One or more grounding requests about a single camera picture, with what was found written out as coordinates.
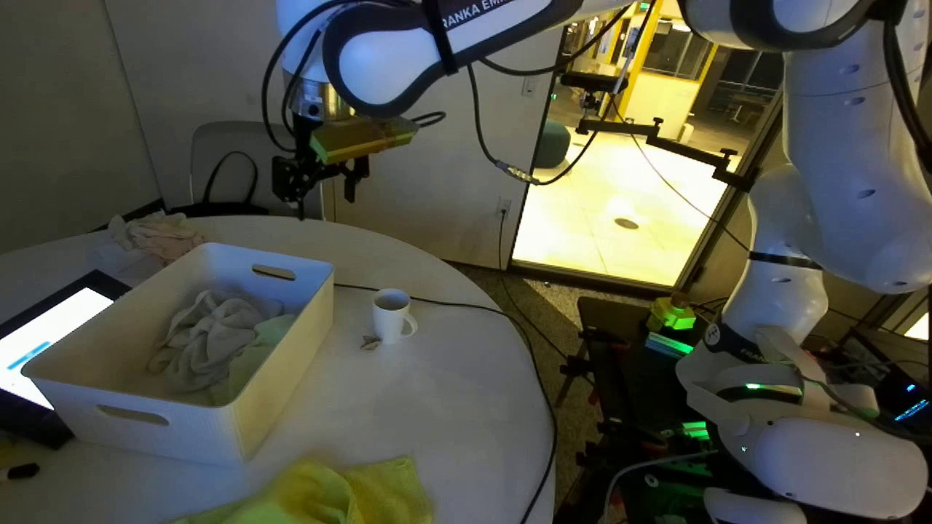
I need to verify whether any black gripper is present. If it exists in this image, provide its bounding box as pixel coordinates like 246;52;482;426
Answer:
270;116;417;205

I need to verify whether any white grey towel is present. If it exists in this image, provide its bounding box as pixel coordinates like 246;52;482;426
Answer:
144;292;278;400

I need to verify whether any white plastic basket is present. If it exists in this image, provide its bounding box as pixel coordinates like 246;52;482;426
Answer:
24;244;334;464

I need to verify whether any yellow towel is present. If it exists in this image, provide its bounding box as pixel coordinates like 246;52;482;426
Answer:
171;457;436;524

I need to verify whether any light green towel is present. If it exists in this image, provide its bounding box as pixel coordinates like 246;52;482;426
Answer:
206;315;294;404

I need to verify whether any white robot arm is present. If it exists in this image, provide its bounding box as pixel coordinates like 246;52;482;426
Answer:
273;0;932;524

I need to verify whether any white ceramic mug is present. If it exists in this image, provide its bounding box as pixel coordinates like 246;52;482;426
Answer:
373;288;417;346

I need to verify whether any grey chair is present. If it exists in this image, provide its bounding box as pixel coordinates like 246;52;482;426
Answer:
188;120;324;219

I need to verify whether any pink cloth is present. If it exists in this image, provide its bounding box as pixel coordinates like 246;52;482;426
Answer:
108;214;204;263

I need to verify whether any tablet with lit screen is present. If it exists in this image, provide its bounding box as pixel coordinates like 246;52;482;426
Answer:
0;272;127;448

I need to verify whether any small black object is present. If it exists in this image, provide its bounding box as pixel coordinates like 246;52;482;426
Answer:
0;464;41;484

